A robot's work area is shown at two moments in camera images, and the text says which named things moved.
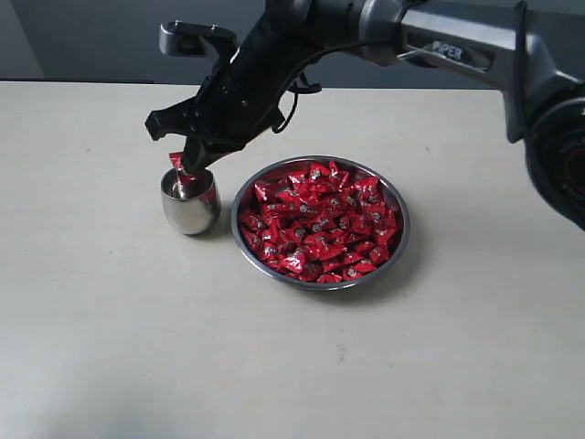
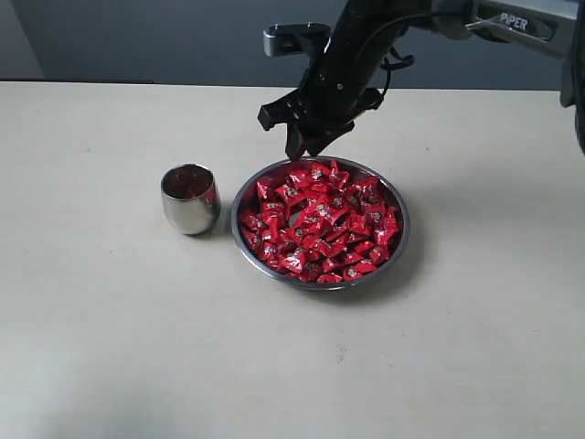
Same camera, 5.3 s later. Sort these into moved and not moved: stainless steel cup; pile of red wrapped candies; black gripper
Moved: black gripper
Not moved: pile of red wrapped candies; stainless steel cup
